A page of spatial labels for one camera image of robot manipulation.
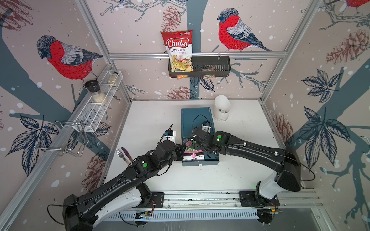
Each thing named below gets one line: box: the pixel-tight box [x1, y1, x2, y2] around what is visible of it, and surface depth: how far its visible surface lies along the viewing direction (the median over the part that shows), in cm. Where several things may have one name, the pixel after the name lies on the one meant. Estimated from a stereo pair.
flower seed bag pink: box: [183, 136, 205, 162], surface depth 76 cm
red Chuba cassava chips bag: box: [160, 29, 194, 80], surface depth 85 cm
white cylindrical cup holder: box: [213, 94, 231, 121], surface depth 103 cm
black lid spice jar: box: [84, 79, 108, 106], surface depth 72 cm
